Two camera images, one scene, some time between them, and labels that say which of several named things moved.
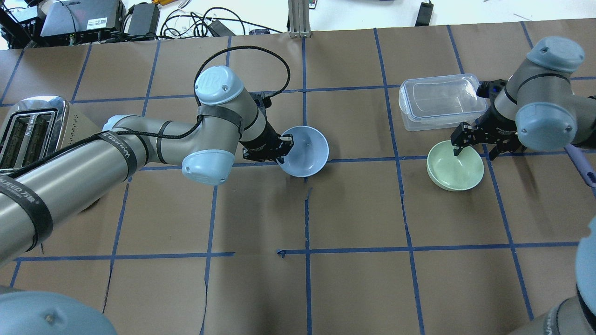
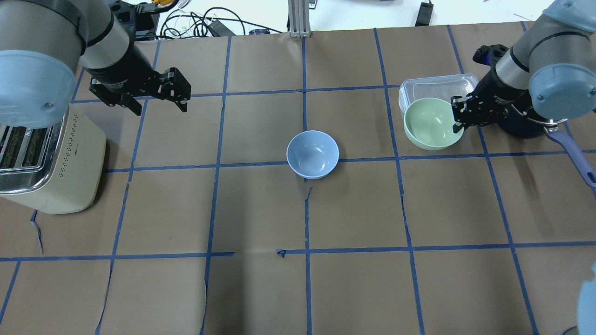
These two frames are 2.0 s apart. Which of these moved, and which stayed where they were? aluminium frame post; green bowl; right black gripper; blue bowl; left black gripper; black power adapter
Moved: blue bowl; left black gripper; green bowl; right black gripper
Stayed: black power adapter; aluminium frame post
